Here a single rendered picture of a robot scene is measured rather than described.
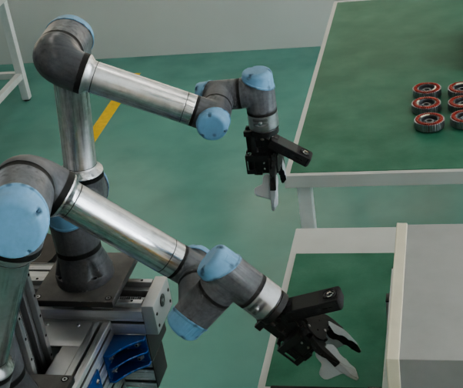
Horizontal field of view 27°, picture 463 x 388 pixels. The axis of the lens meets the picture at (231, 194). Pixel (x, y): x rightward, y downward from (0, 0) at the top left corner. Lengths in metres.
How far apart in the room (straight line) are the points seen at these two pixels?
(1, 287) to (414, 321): 0.74
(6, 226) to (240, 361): 2.23
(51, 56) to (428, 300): 1.02
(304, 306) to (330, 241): 1.25
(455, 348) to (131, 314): 1.04
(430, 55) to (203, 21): 2.67
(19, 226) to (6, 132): 4.46
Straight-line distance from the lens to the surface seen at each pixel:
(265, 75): 2.32
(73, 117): 2.43
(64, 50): 2.25
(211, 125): 2.21
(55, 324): 2.56
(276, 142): 2.40
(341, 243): 3.03
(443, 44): 4.45
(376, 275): 2.87
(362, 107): 3.89
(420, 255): 1.93
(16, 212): 1.68
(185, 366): 3.83
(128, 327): 2.51
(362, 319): 2.70
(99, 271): 2.47
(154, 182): 5.15
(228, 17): 6.65
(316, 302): 1.80
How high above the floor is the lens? 2.39
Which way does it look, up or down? 29 degrees down
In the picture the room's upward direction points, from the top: 9 degrees counter-clockwise
